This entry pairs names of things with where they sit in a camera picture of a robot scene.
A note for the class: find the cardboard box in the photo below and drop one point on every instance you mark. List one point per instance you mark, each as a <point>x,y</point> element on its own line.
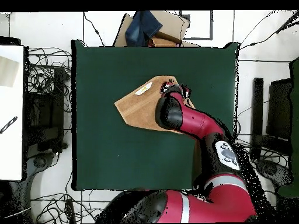
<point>172,23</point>

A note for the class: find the tan terry towel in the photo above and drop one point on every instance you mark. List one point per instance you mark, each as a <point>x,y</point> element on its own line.
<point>140,109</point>

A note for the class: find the black ridged tool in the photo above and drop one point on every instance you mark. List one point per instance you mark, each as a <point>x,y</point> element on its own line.
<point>8,125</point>

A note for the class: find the beige block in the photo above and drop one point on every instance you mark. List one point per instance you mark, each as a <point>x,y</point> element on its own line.
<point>8,72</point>

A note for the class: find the wide black stand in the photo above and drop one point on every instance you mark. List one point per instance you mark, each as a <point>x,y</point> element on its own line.
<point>279,109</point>

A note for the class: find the black rectangular floor frame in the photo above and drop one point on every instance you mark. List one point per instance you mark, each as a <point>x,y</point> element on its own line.
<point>211,25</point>

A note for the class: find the blue jeans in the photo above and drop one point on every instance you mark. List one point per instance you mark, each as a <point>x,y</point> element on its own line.
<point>140,28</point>

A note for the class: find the white desk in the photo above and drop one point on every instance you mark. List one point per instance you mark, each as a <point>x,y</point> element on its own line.
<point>11,151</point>

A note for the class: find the tan towel in box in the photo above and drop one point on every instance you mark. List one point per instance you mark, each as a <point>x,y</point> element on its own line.
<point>163,42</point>

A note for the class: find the black equipment rack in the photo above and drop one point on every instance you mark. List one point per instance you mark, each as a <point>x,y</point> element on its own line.
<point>58,105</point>

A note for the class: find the narrow black post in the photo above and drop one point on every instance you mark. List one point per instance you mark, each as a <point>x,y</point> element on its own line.
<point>257,105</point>

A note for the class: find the black round caster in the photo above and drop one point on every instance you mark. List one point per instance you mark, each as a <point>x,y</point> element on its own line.
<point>39,161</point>

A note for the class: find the dark green table cloth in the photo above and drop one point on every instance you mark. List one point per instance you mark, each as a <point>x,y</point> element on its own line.
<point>116,151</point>

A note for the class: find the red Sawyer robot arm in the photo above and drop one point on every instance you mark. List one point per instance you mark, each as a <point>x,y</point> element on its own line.
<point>210,205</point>

